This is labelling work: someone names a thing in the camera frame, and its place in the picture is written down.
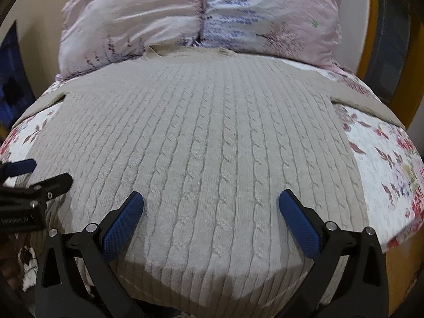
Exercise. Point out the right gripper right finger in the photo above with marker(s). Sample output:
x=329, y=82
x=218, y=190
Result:
x=348, y=277

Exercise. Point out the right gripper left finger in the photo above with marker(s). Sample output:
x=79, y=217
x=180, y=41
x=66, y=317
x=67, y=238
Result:
x=74, y=278

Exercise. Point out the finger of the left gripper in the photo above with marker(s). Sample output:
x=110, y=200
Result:
x=40, y=192
x=12, y=169

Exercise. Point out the white floral bedspread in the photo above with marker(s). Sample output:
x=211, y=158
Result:
x=387, y=165

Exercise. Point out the pink floral pillow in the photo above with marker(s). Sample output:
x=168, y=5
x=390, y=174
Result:
x=100, y=32

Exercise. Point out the wooden headboard frame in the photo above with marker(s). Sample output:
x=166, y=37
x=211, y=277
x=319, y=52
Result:
x=391, y=63

